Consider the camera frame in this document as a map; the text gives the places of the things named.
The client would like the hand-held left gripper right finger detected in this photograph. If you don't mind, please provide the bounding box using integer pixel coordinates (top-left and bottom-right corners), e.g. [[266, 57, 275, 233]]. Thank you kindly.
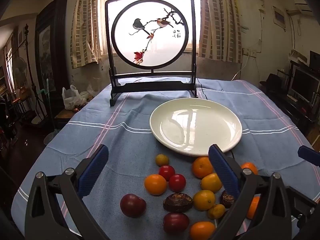
[[208, 144, 293, 240]]

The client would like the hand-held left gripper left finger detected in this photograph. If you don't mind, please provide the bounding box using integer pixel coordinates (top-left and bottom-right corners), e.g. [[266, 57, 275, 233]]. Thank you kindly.
[[24, 144, 110, 240]]

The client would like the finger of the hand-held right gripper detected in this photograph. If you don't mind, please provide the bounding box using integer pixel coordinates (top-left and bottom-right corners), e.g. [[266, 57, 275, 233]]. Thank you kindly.
[[297, 145, 320, 167], [284, 186, 319, 221]]

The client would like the yellow-orange citrus fruit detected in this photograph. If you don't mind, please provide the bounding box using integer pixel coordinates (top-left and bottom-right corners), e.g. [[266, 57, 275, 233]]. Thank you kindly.
[[200, 173, 223, 193], [192, 189, 216, 211]]

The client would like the brown water chestnut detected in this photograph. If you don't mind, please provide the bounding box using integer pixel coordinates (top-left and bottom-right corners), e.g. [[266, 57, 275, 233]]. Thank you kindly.
[[220, 190, 235, 208], [163, 192, 193, 212]]

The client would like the small yellow kumquat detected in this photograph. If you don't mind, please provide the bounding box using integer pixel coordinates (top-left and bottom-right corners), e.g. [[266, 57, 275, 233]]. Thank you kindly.
[[155, 154, 170, 167], [207, 204, 226, 220]]

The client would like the orange tangerine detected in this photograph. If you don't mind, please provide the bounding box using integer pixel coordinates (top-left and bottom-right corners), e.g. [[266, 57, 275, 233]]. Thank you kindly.
[[246, 195, 260, 220], [189, 221, 216, 240], [144, 174, 167, 196]]

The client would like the white ceramic plate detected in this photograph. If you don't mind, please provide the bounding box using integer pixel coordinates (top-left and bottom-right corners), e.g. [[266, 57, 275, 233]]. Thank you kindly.
[[149, 98, 243, 157]]

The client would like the dark red tomato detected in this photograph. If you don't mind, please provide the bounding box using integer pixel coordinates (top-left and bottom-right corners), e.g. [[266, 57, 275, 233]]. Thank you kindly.
[[120, 193, 147, 218], [163, 212, 190, 234]]

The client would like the large orange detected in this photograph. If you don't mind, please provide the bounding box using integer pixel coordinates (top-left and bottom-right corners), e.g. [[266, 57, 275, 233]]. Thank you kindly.
[[192, 156, 214, 179]]

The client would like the black low cabinet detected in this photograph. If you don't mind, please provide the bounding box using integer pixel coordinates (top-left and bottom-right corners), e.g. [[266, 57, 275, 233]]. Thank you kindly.
[[259, 80, 320, 133]]

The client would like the blue striped tablecloth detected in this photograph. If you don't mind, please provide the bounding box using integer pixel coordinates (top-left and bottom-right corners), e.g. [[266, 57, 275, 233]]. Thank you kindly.
[[11, 77, 313, 240]]

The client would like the red cherry tomato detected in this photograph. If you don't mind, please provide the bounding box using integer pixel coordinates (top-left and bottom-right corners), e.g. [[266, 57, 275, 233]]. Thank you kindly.
[[168, 174, 187, 192], [158, 165, 176, 181]]

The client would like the small wooden side table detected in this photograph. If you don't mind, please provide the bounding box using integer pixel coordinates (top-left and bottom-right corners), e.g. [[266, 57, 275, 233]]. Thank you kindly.
[[54, 106, 77, 130]]

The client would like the dark monitor screen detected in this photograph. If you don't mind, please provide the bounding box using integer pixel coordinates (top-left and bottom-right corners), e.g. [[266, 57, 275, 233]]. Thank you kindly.
[[289, 65, 320, 104]]

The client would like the white plastic bag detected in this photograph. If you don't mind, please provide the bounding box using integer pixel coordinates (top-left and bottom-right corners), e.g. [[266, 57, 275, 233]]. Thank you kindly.
[[62, 85, 87, 110]]

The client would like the black hat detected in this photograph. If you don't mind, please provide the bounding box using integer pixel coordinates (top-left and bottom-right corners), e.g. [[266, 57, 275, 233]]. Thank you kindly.
[[265, 74, 283, 87]]

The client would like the standing fan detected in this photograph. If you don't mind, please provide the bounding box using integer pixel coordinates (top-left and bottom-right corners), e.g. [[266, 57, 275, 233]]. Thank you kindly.
[[12, 56, 28, 90]]

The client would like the checked beige curtain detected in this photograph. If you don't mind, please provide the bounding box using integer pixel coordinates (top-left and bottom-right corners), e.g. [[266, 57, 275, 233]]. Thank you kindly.
[[69, 0, 107, 69], [198, 0, 243, 64]]

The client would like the black-framed bird painting screen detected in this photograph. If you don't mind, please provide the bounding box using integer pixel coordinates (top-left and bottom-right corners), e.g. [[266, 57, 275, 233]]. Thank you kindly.
[[104, 0, 198, 107]]

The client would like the white air conditioner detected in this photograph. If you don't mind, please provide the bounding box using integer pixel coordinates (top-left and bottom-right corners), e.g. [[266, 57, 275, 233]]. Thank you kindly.
[[286, 0, 317, 14]]

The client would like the dark framed wall picture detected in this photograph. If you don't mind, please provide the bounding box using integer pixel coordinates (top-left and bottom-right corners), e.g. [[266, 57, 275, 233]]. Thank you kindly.
[[34, 0, 68, 93]]

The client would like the small framed wall panel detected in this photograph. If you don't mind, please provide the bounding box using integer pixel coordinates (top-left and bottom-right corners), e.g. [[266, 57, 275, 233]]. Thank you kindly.
[[272, 6, 287, 26]]

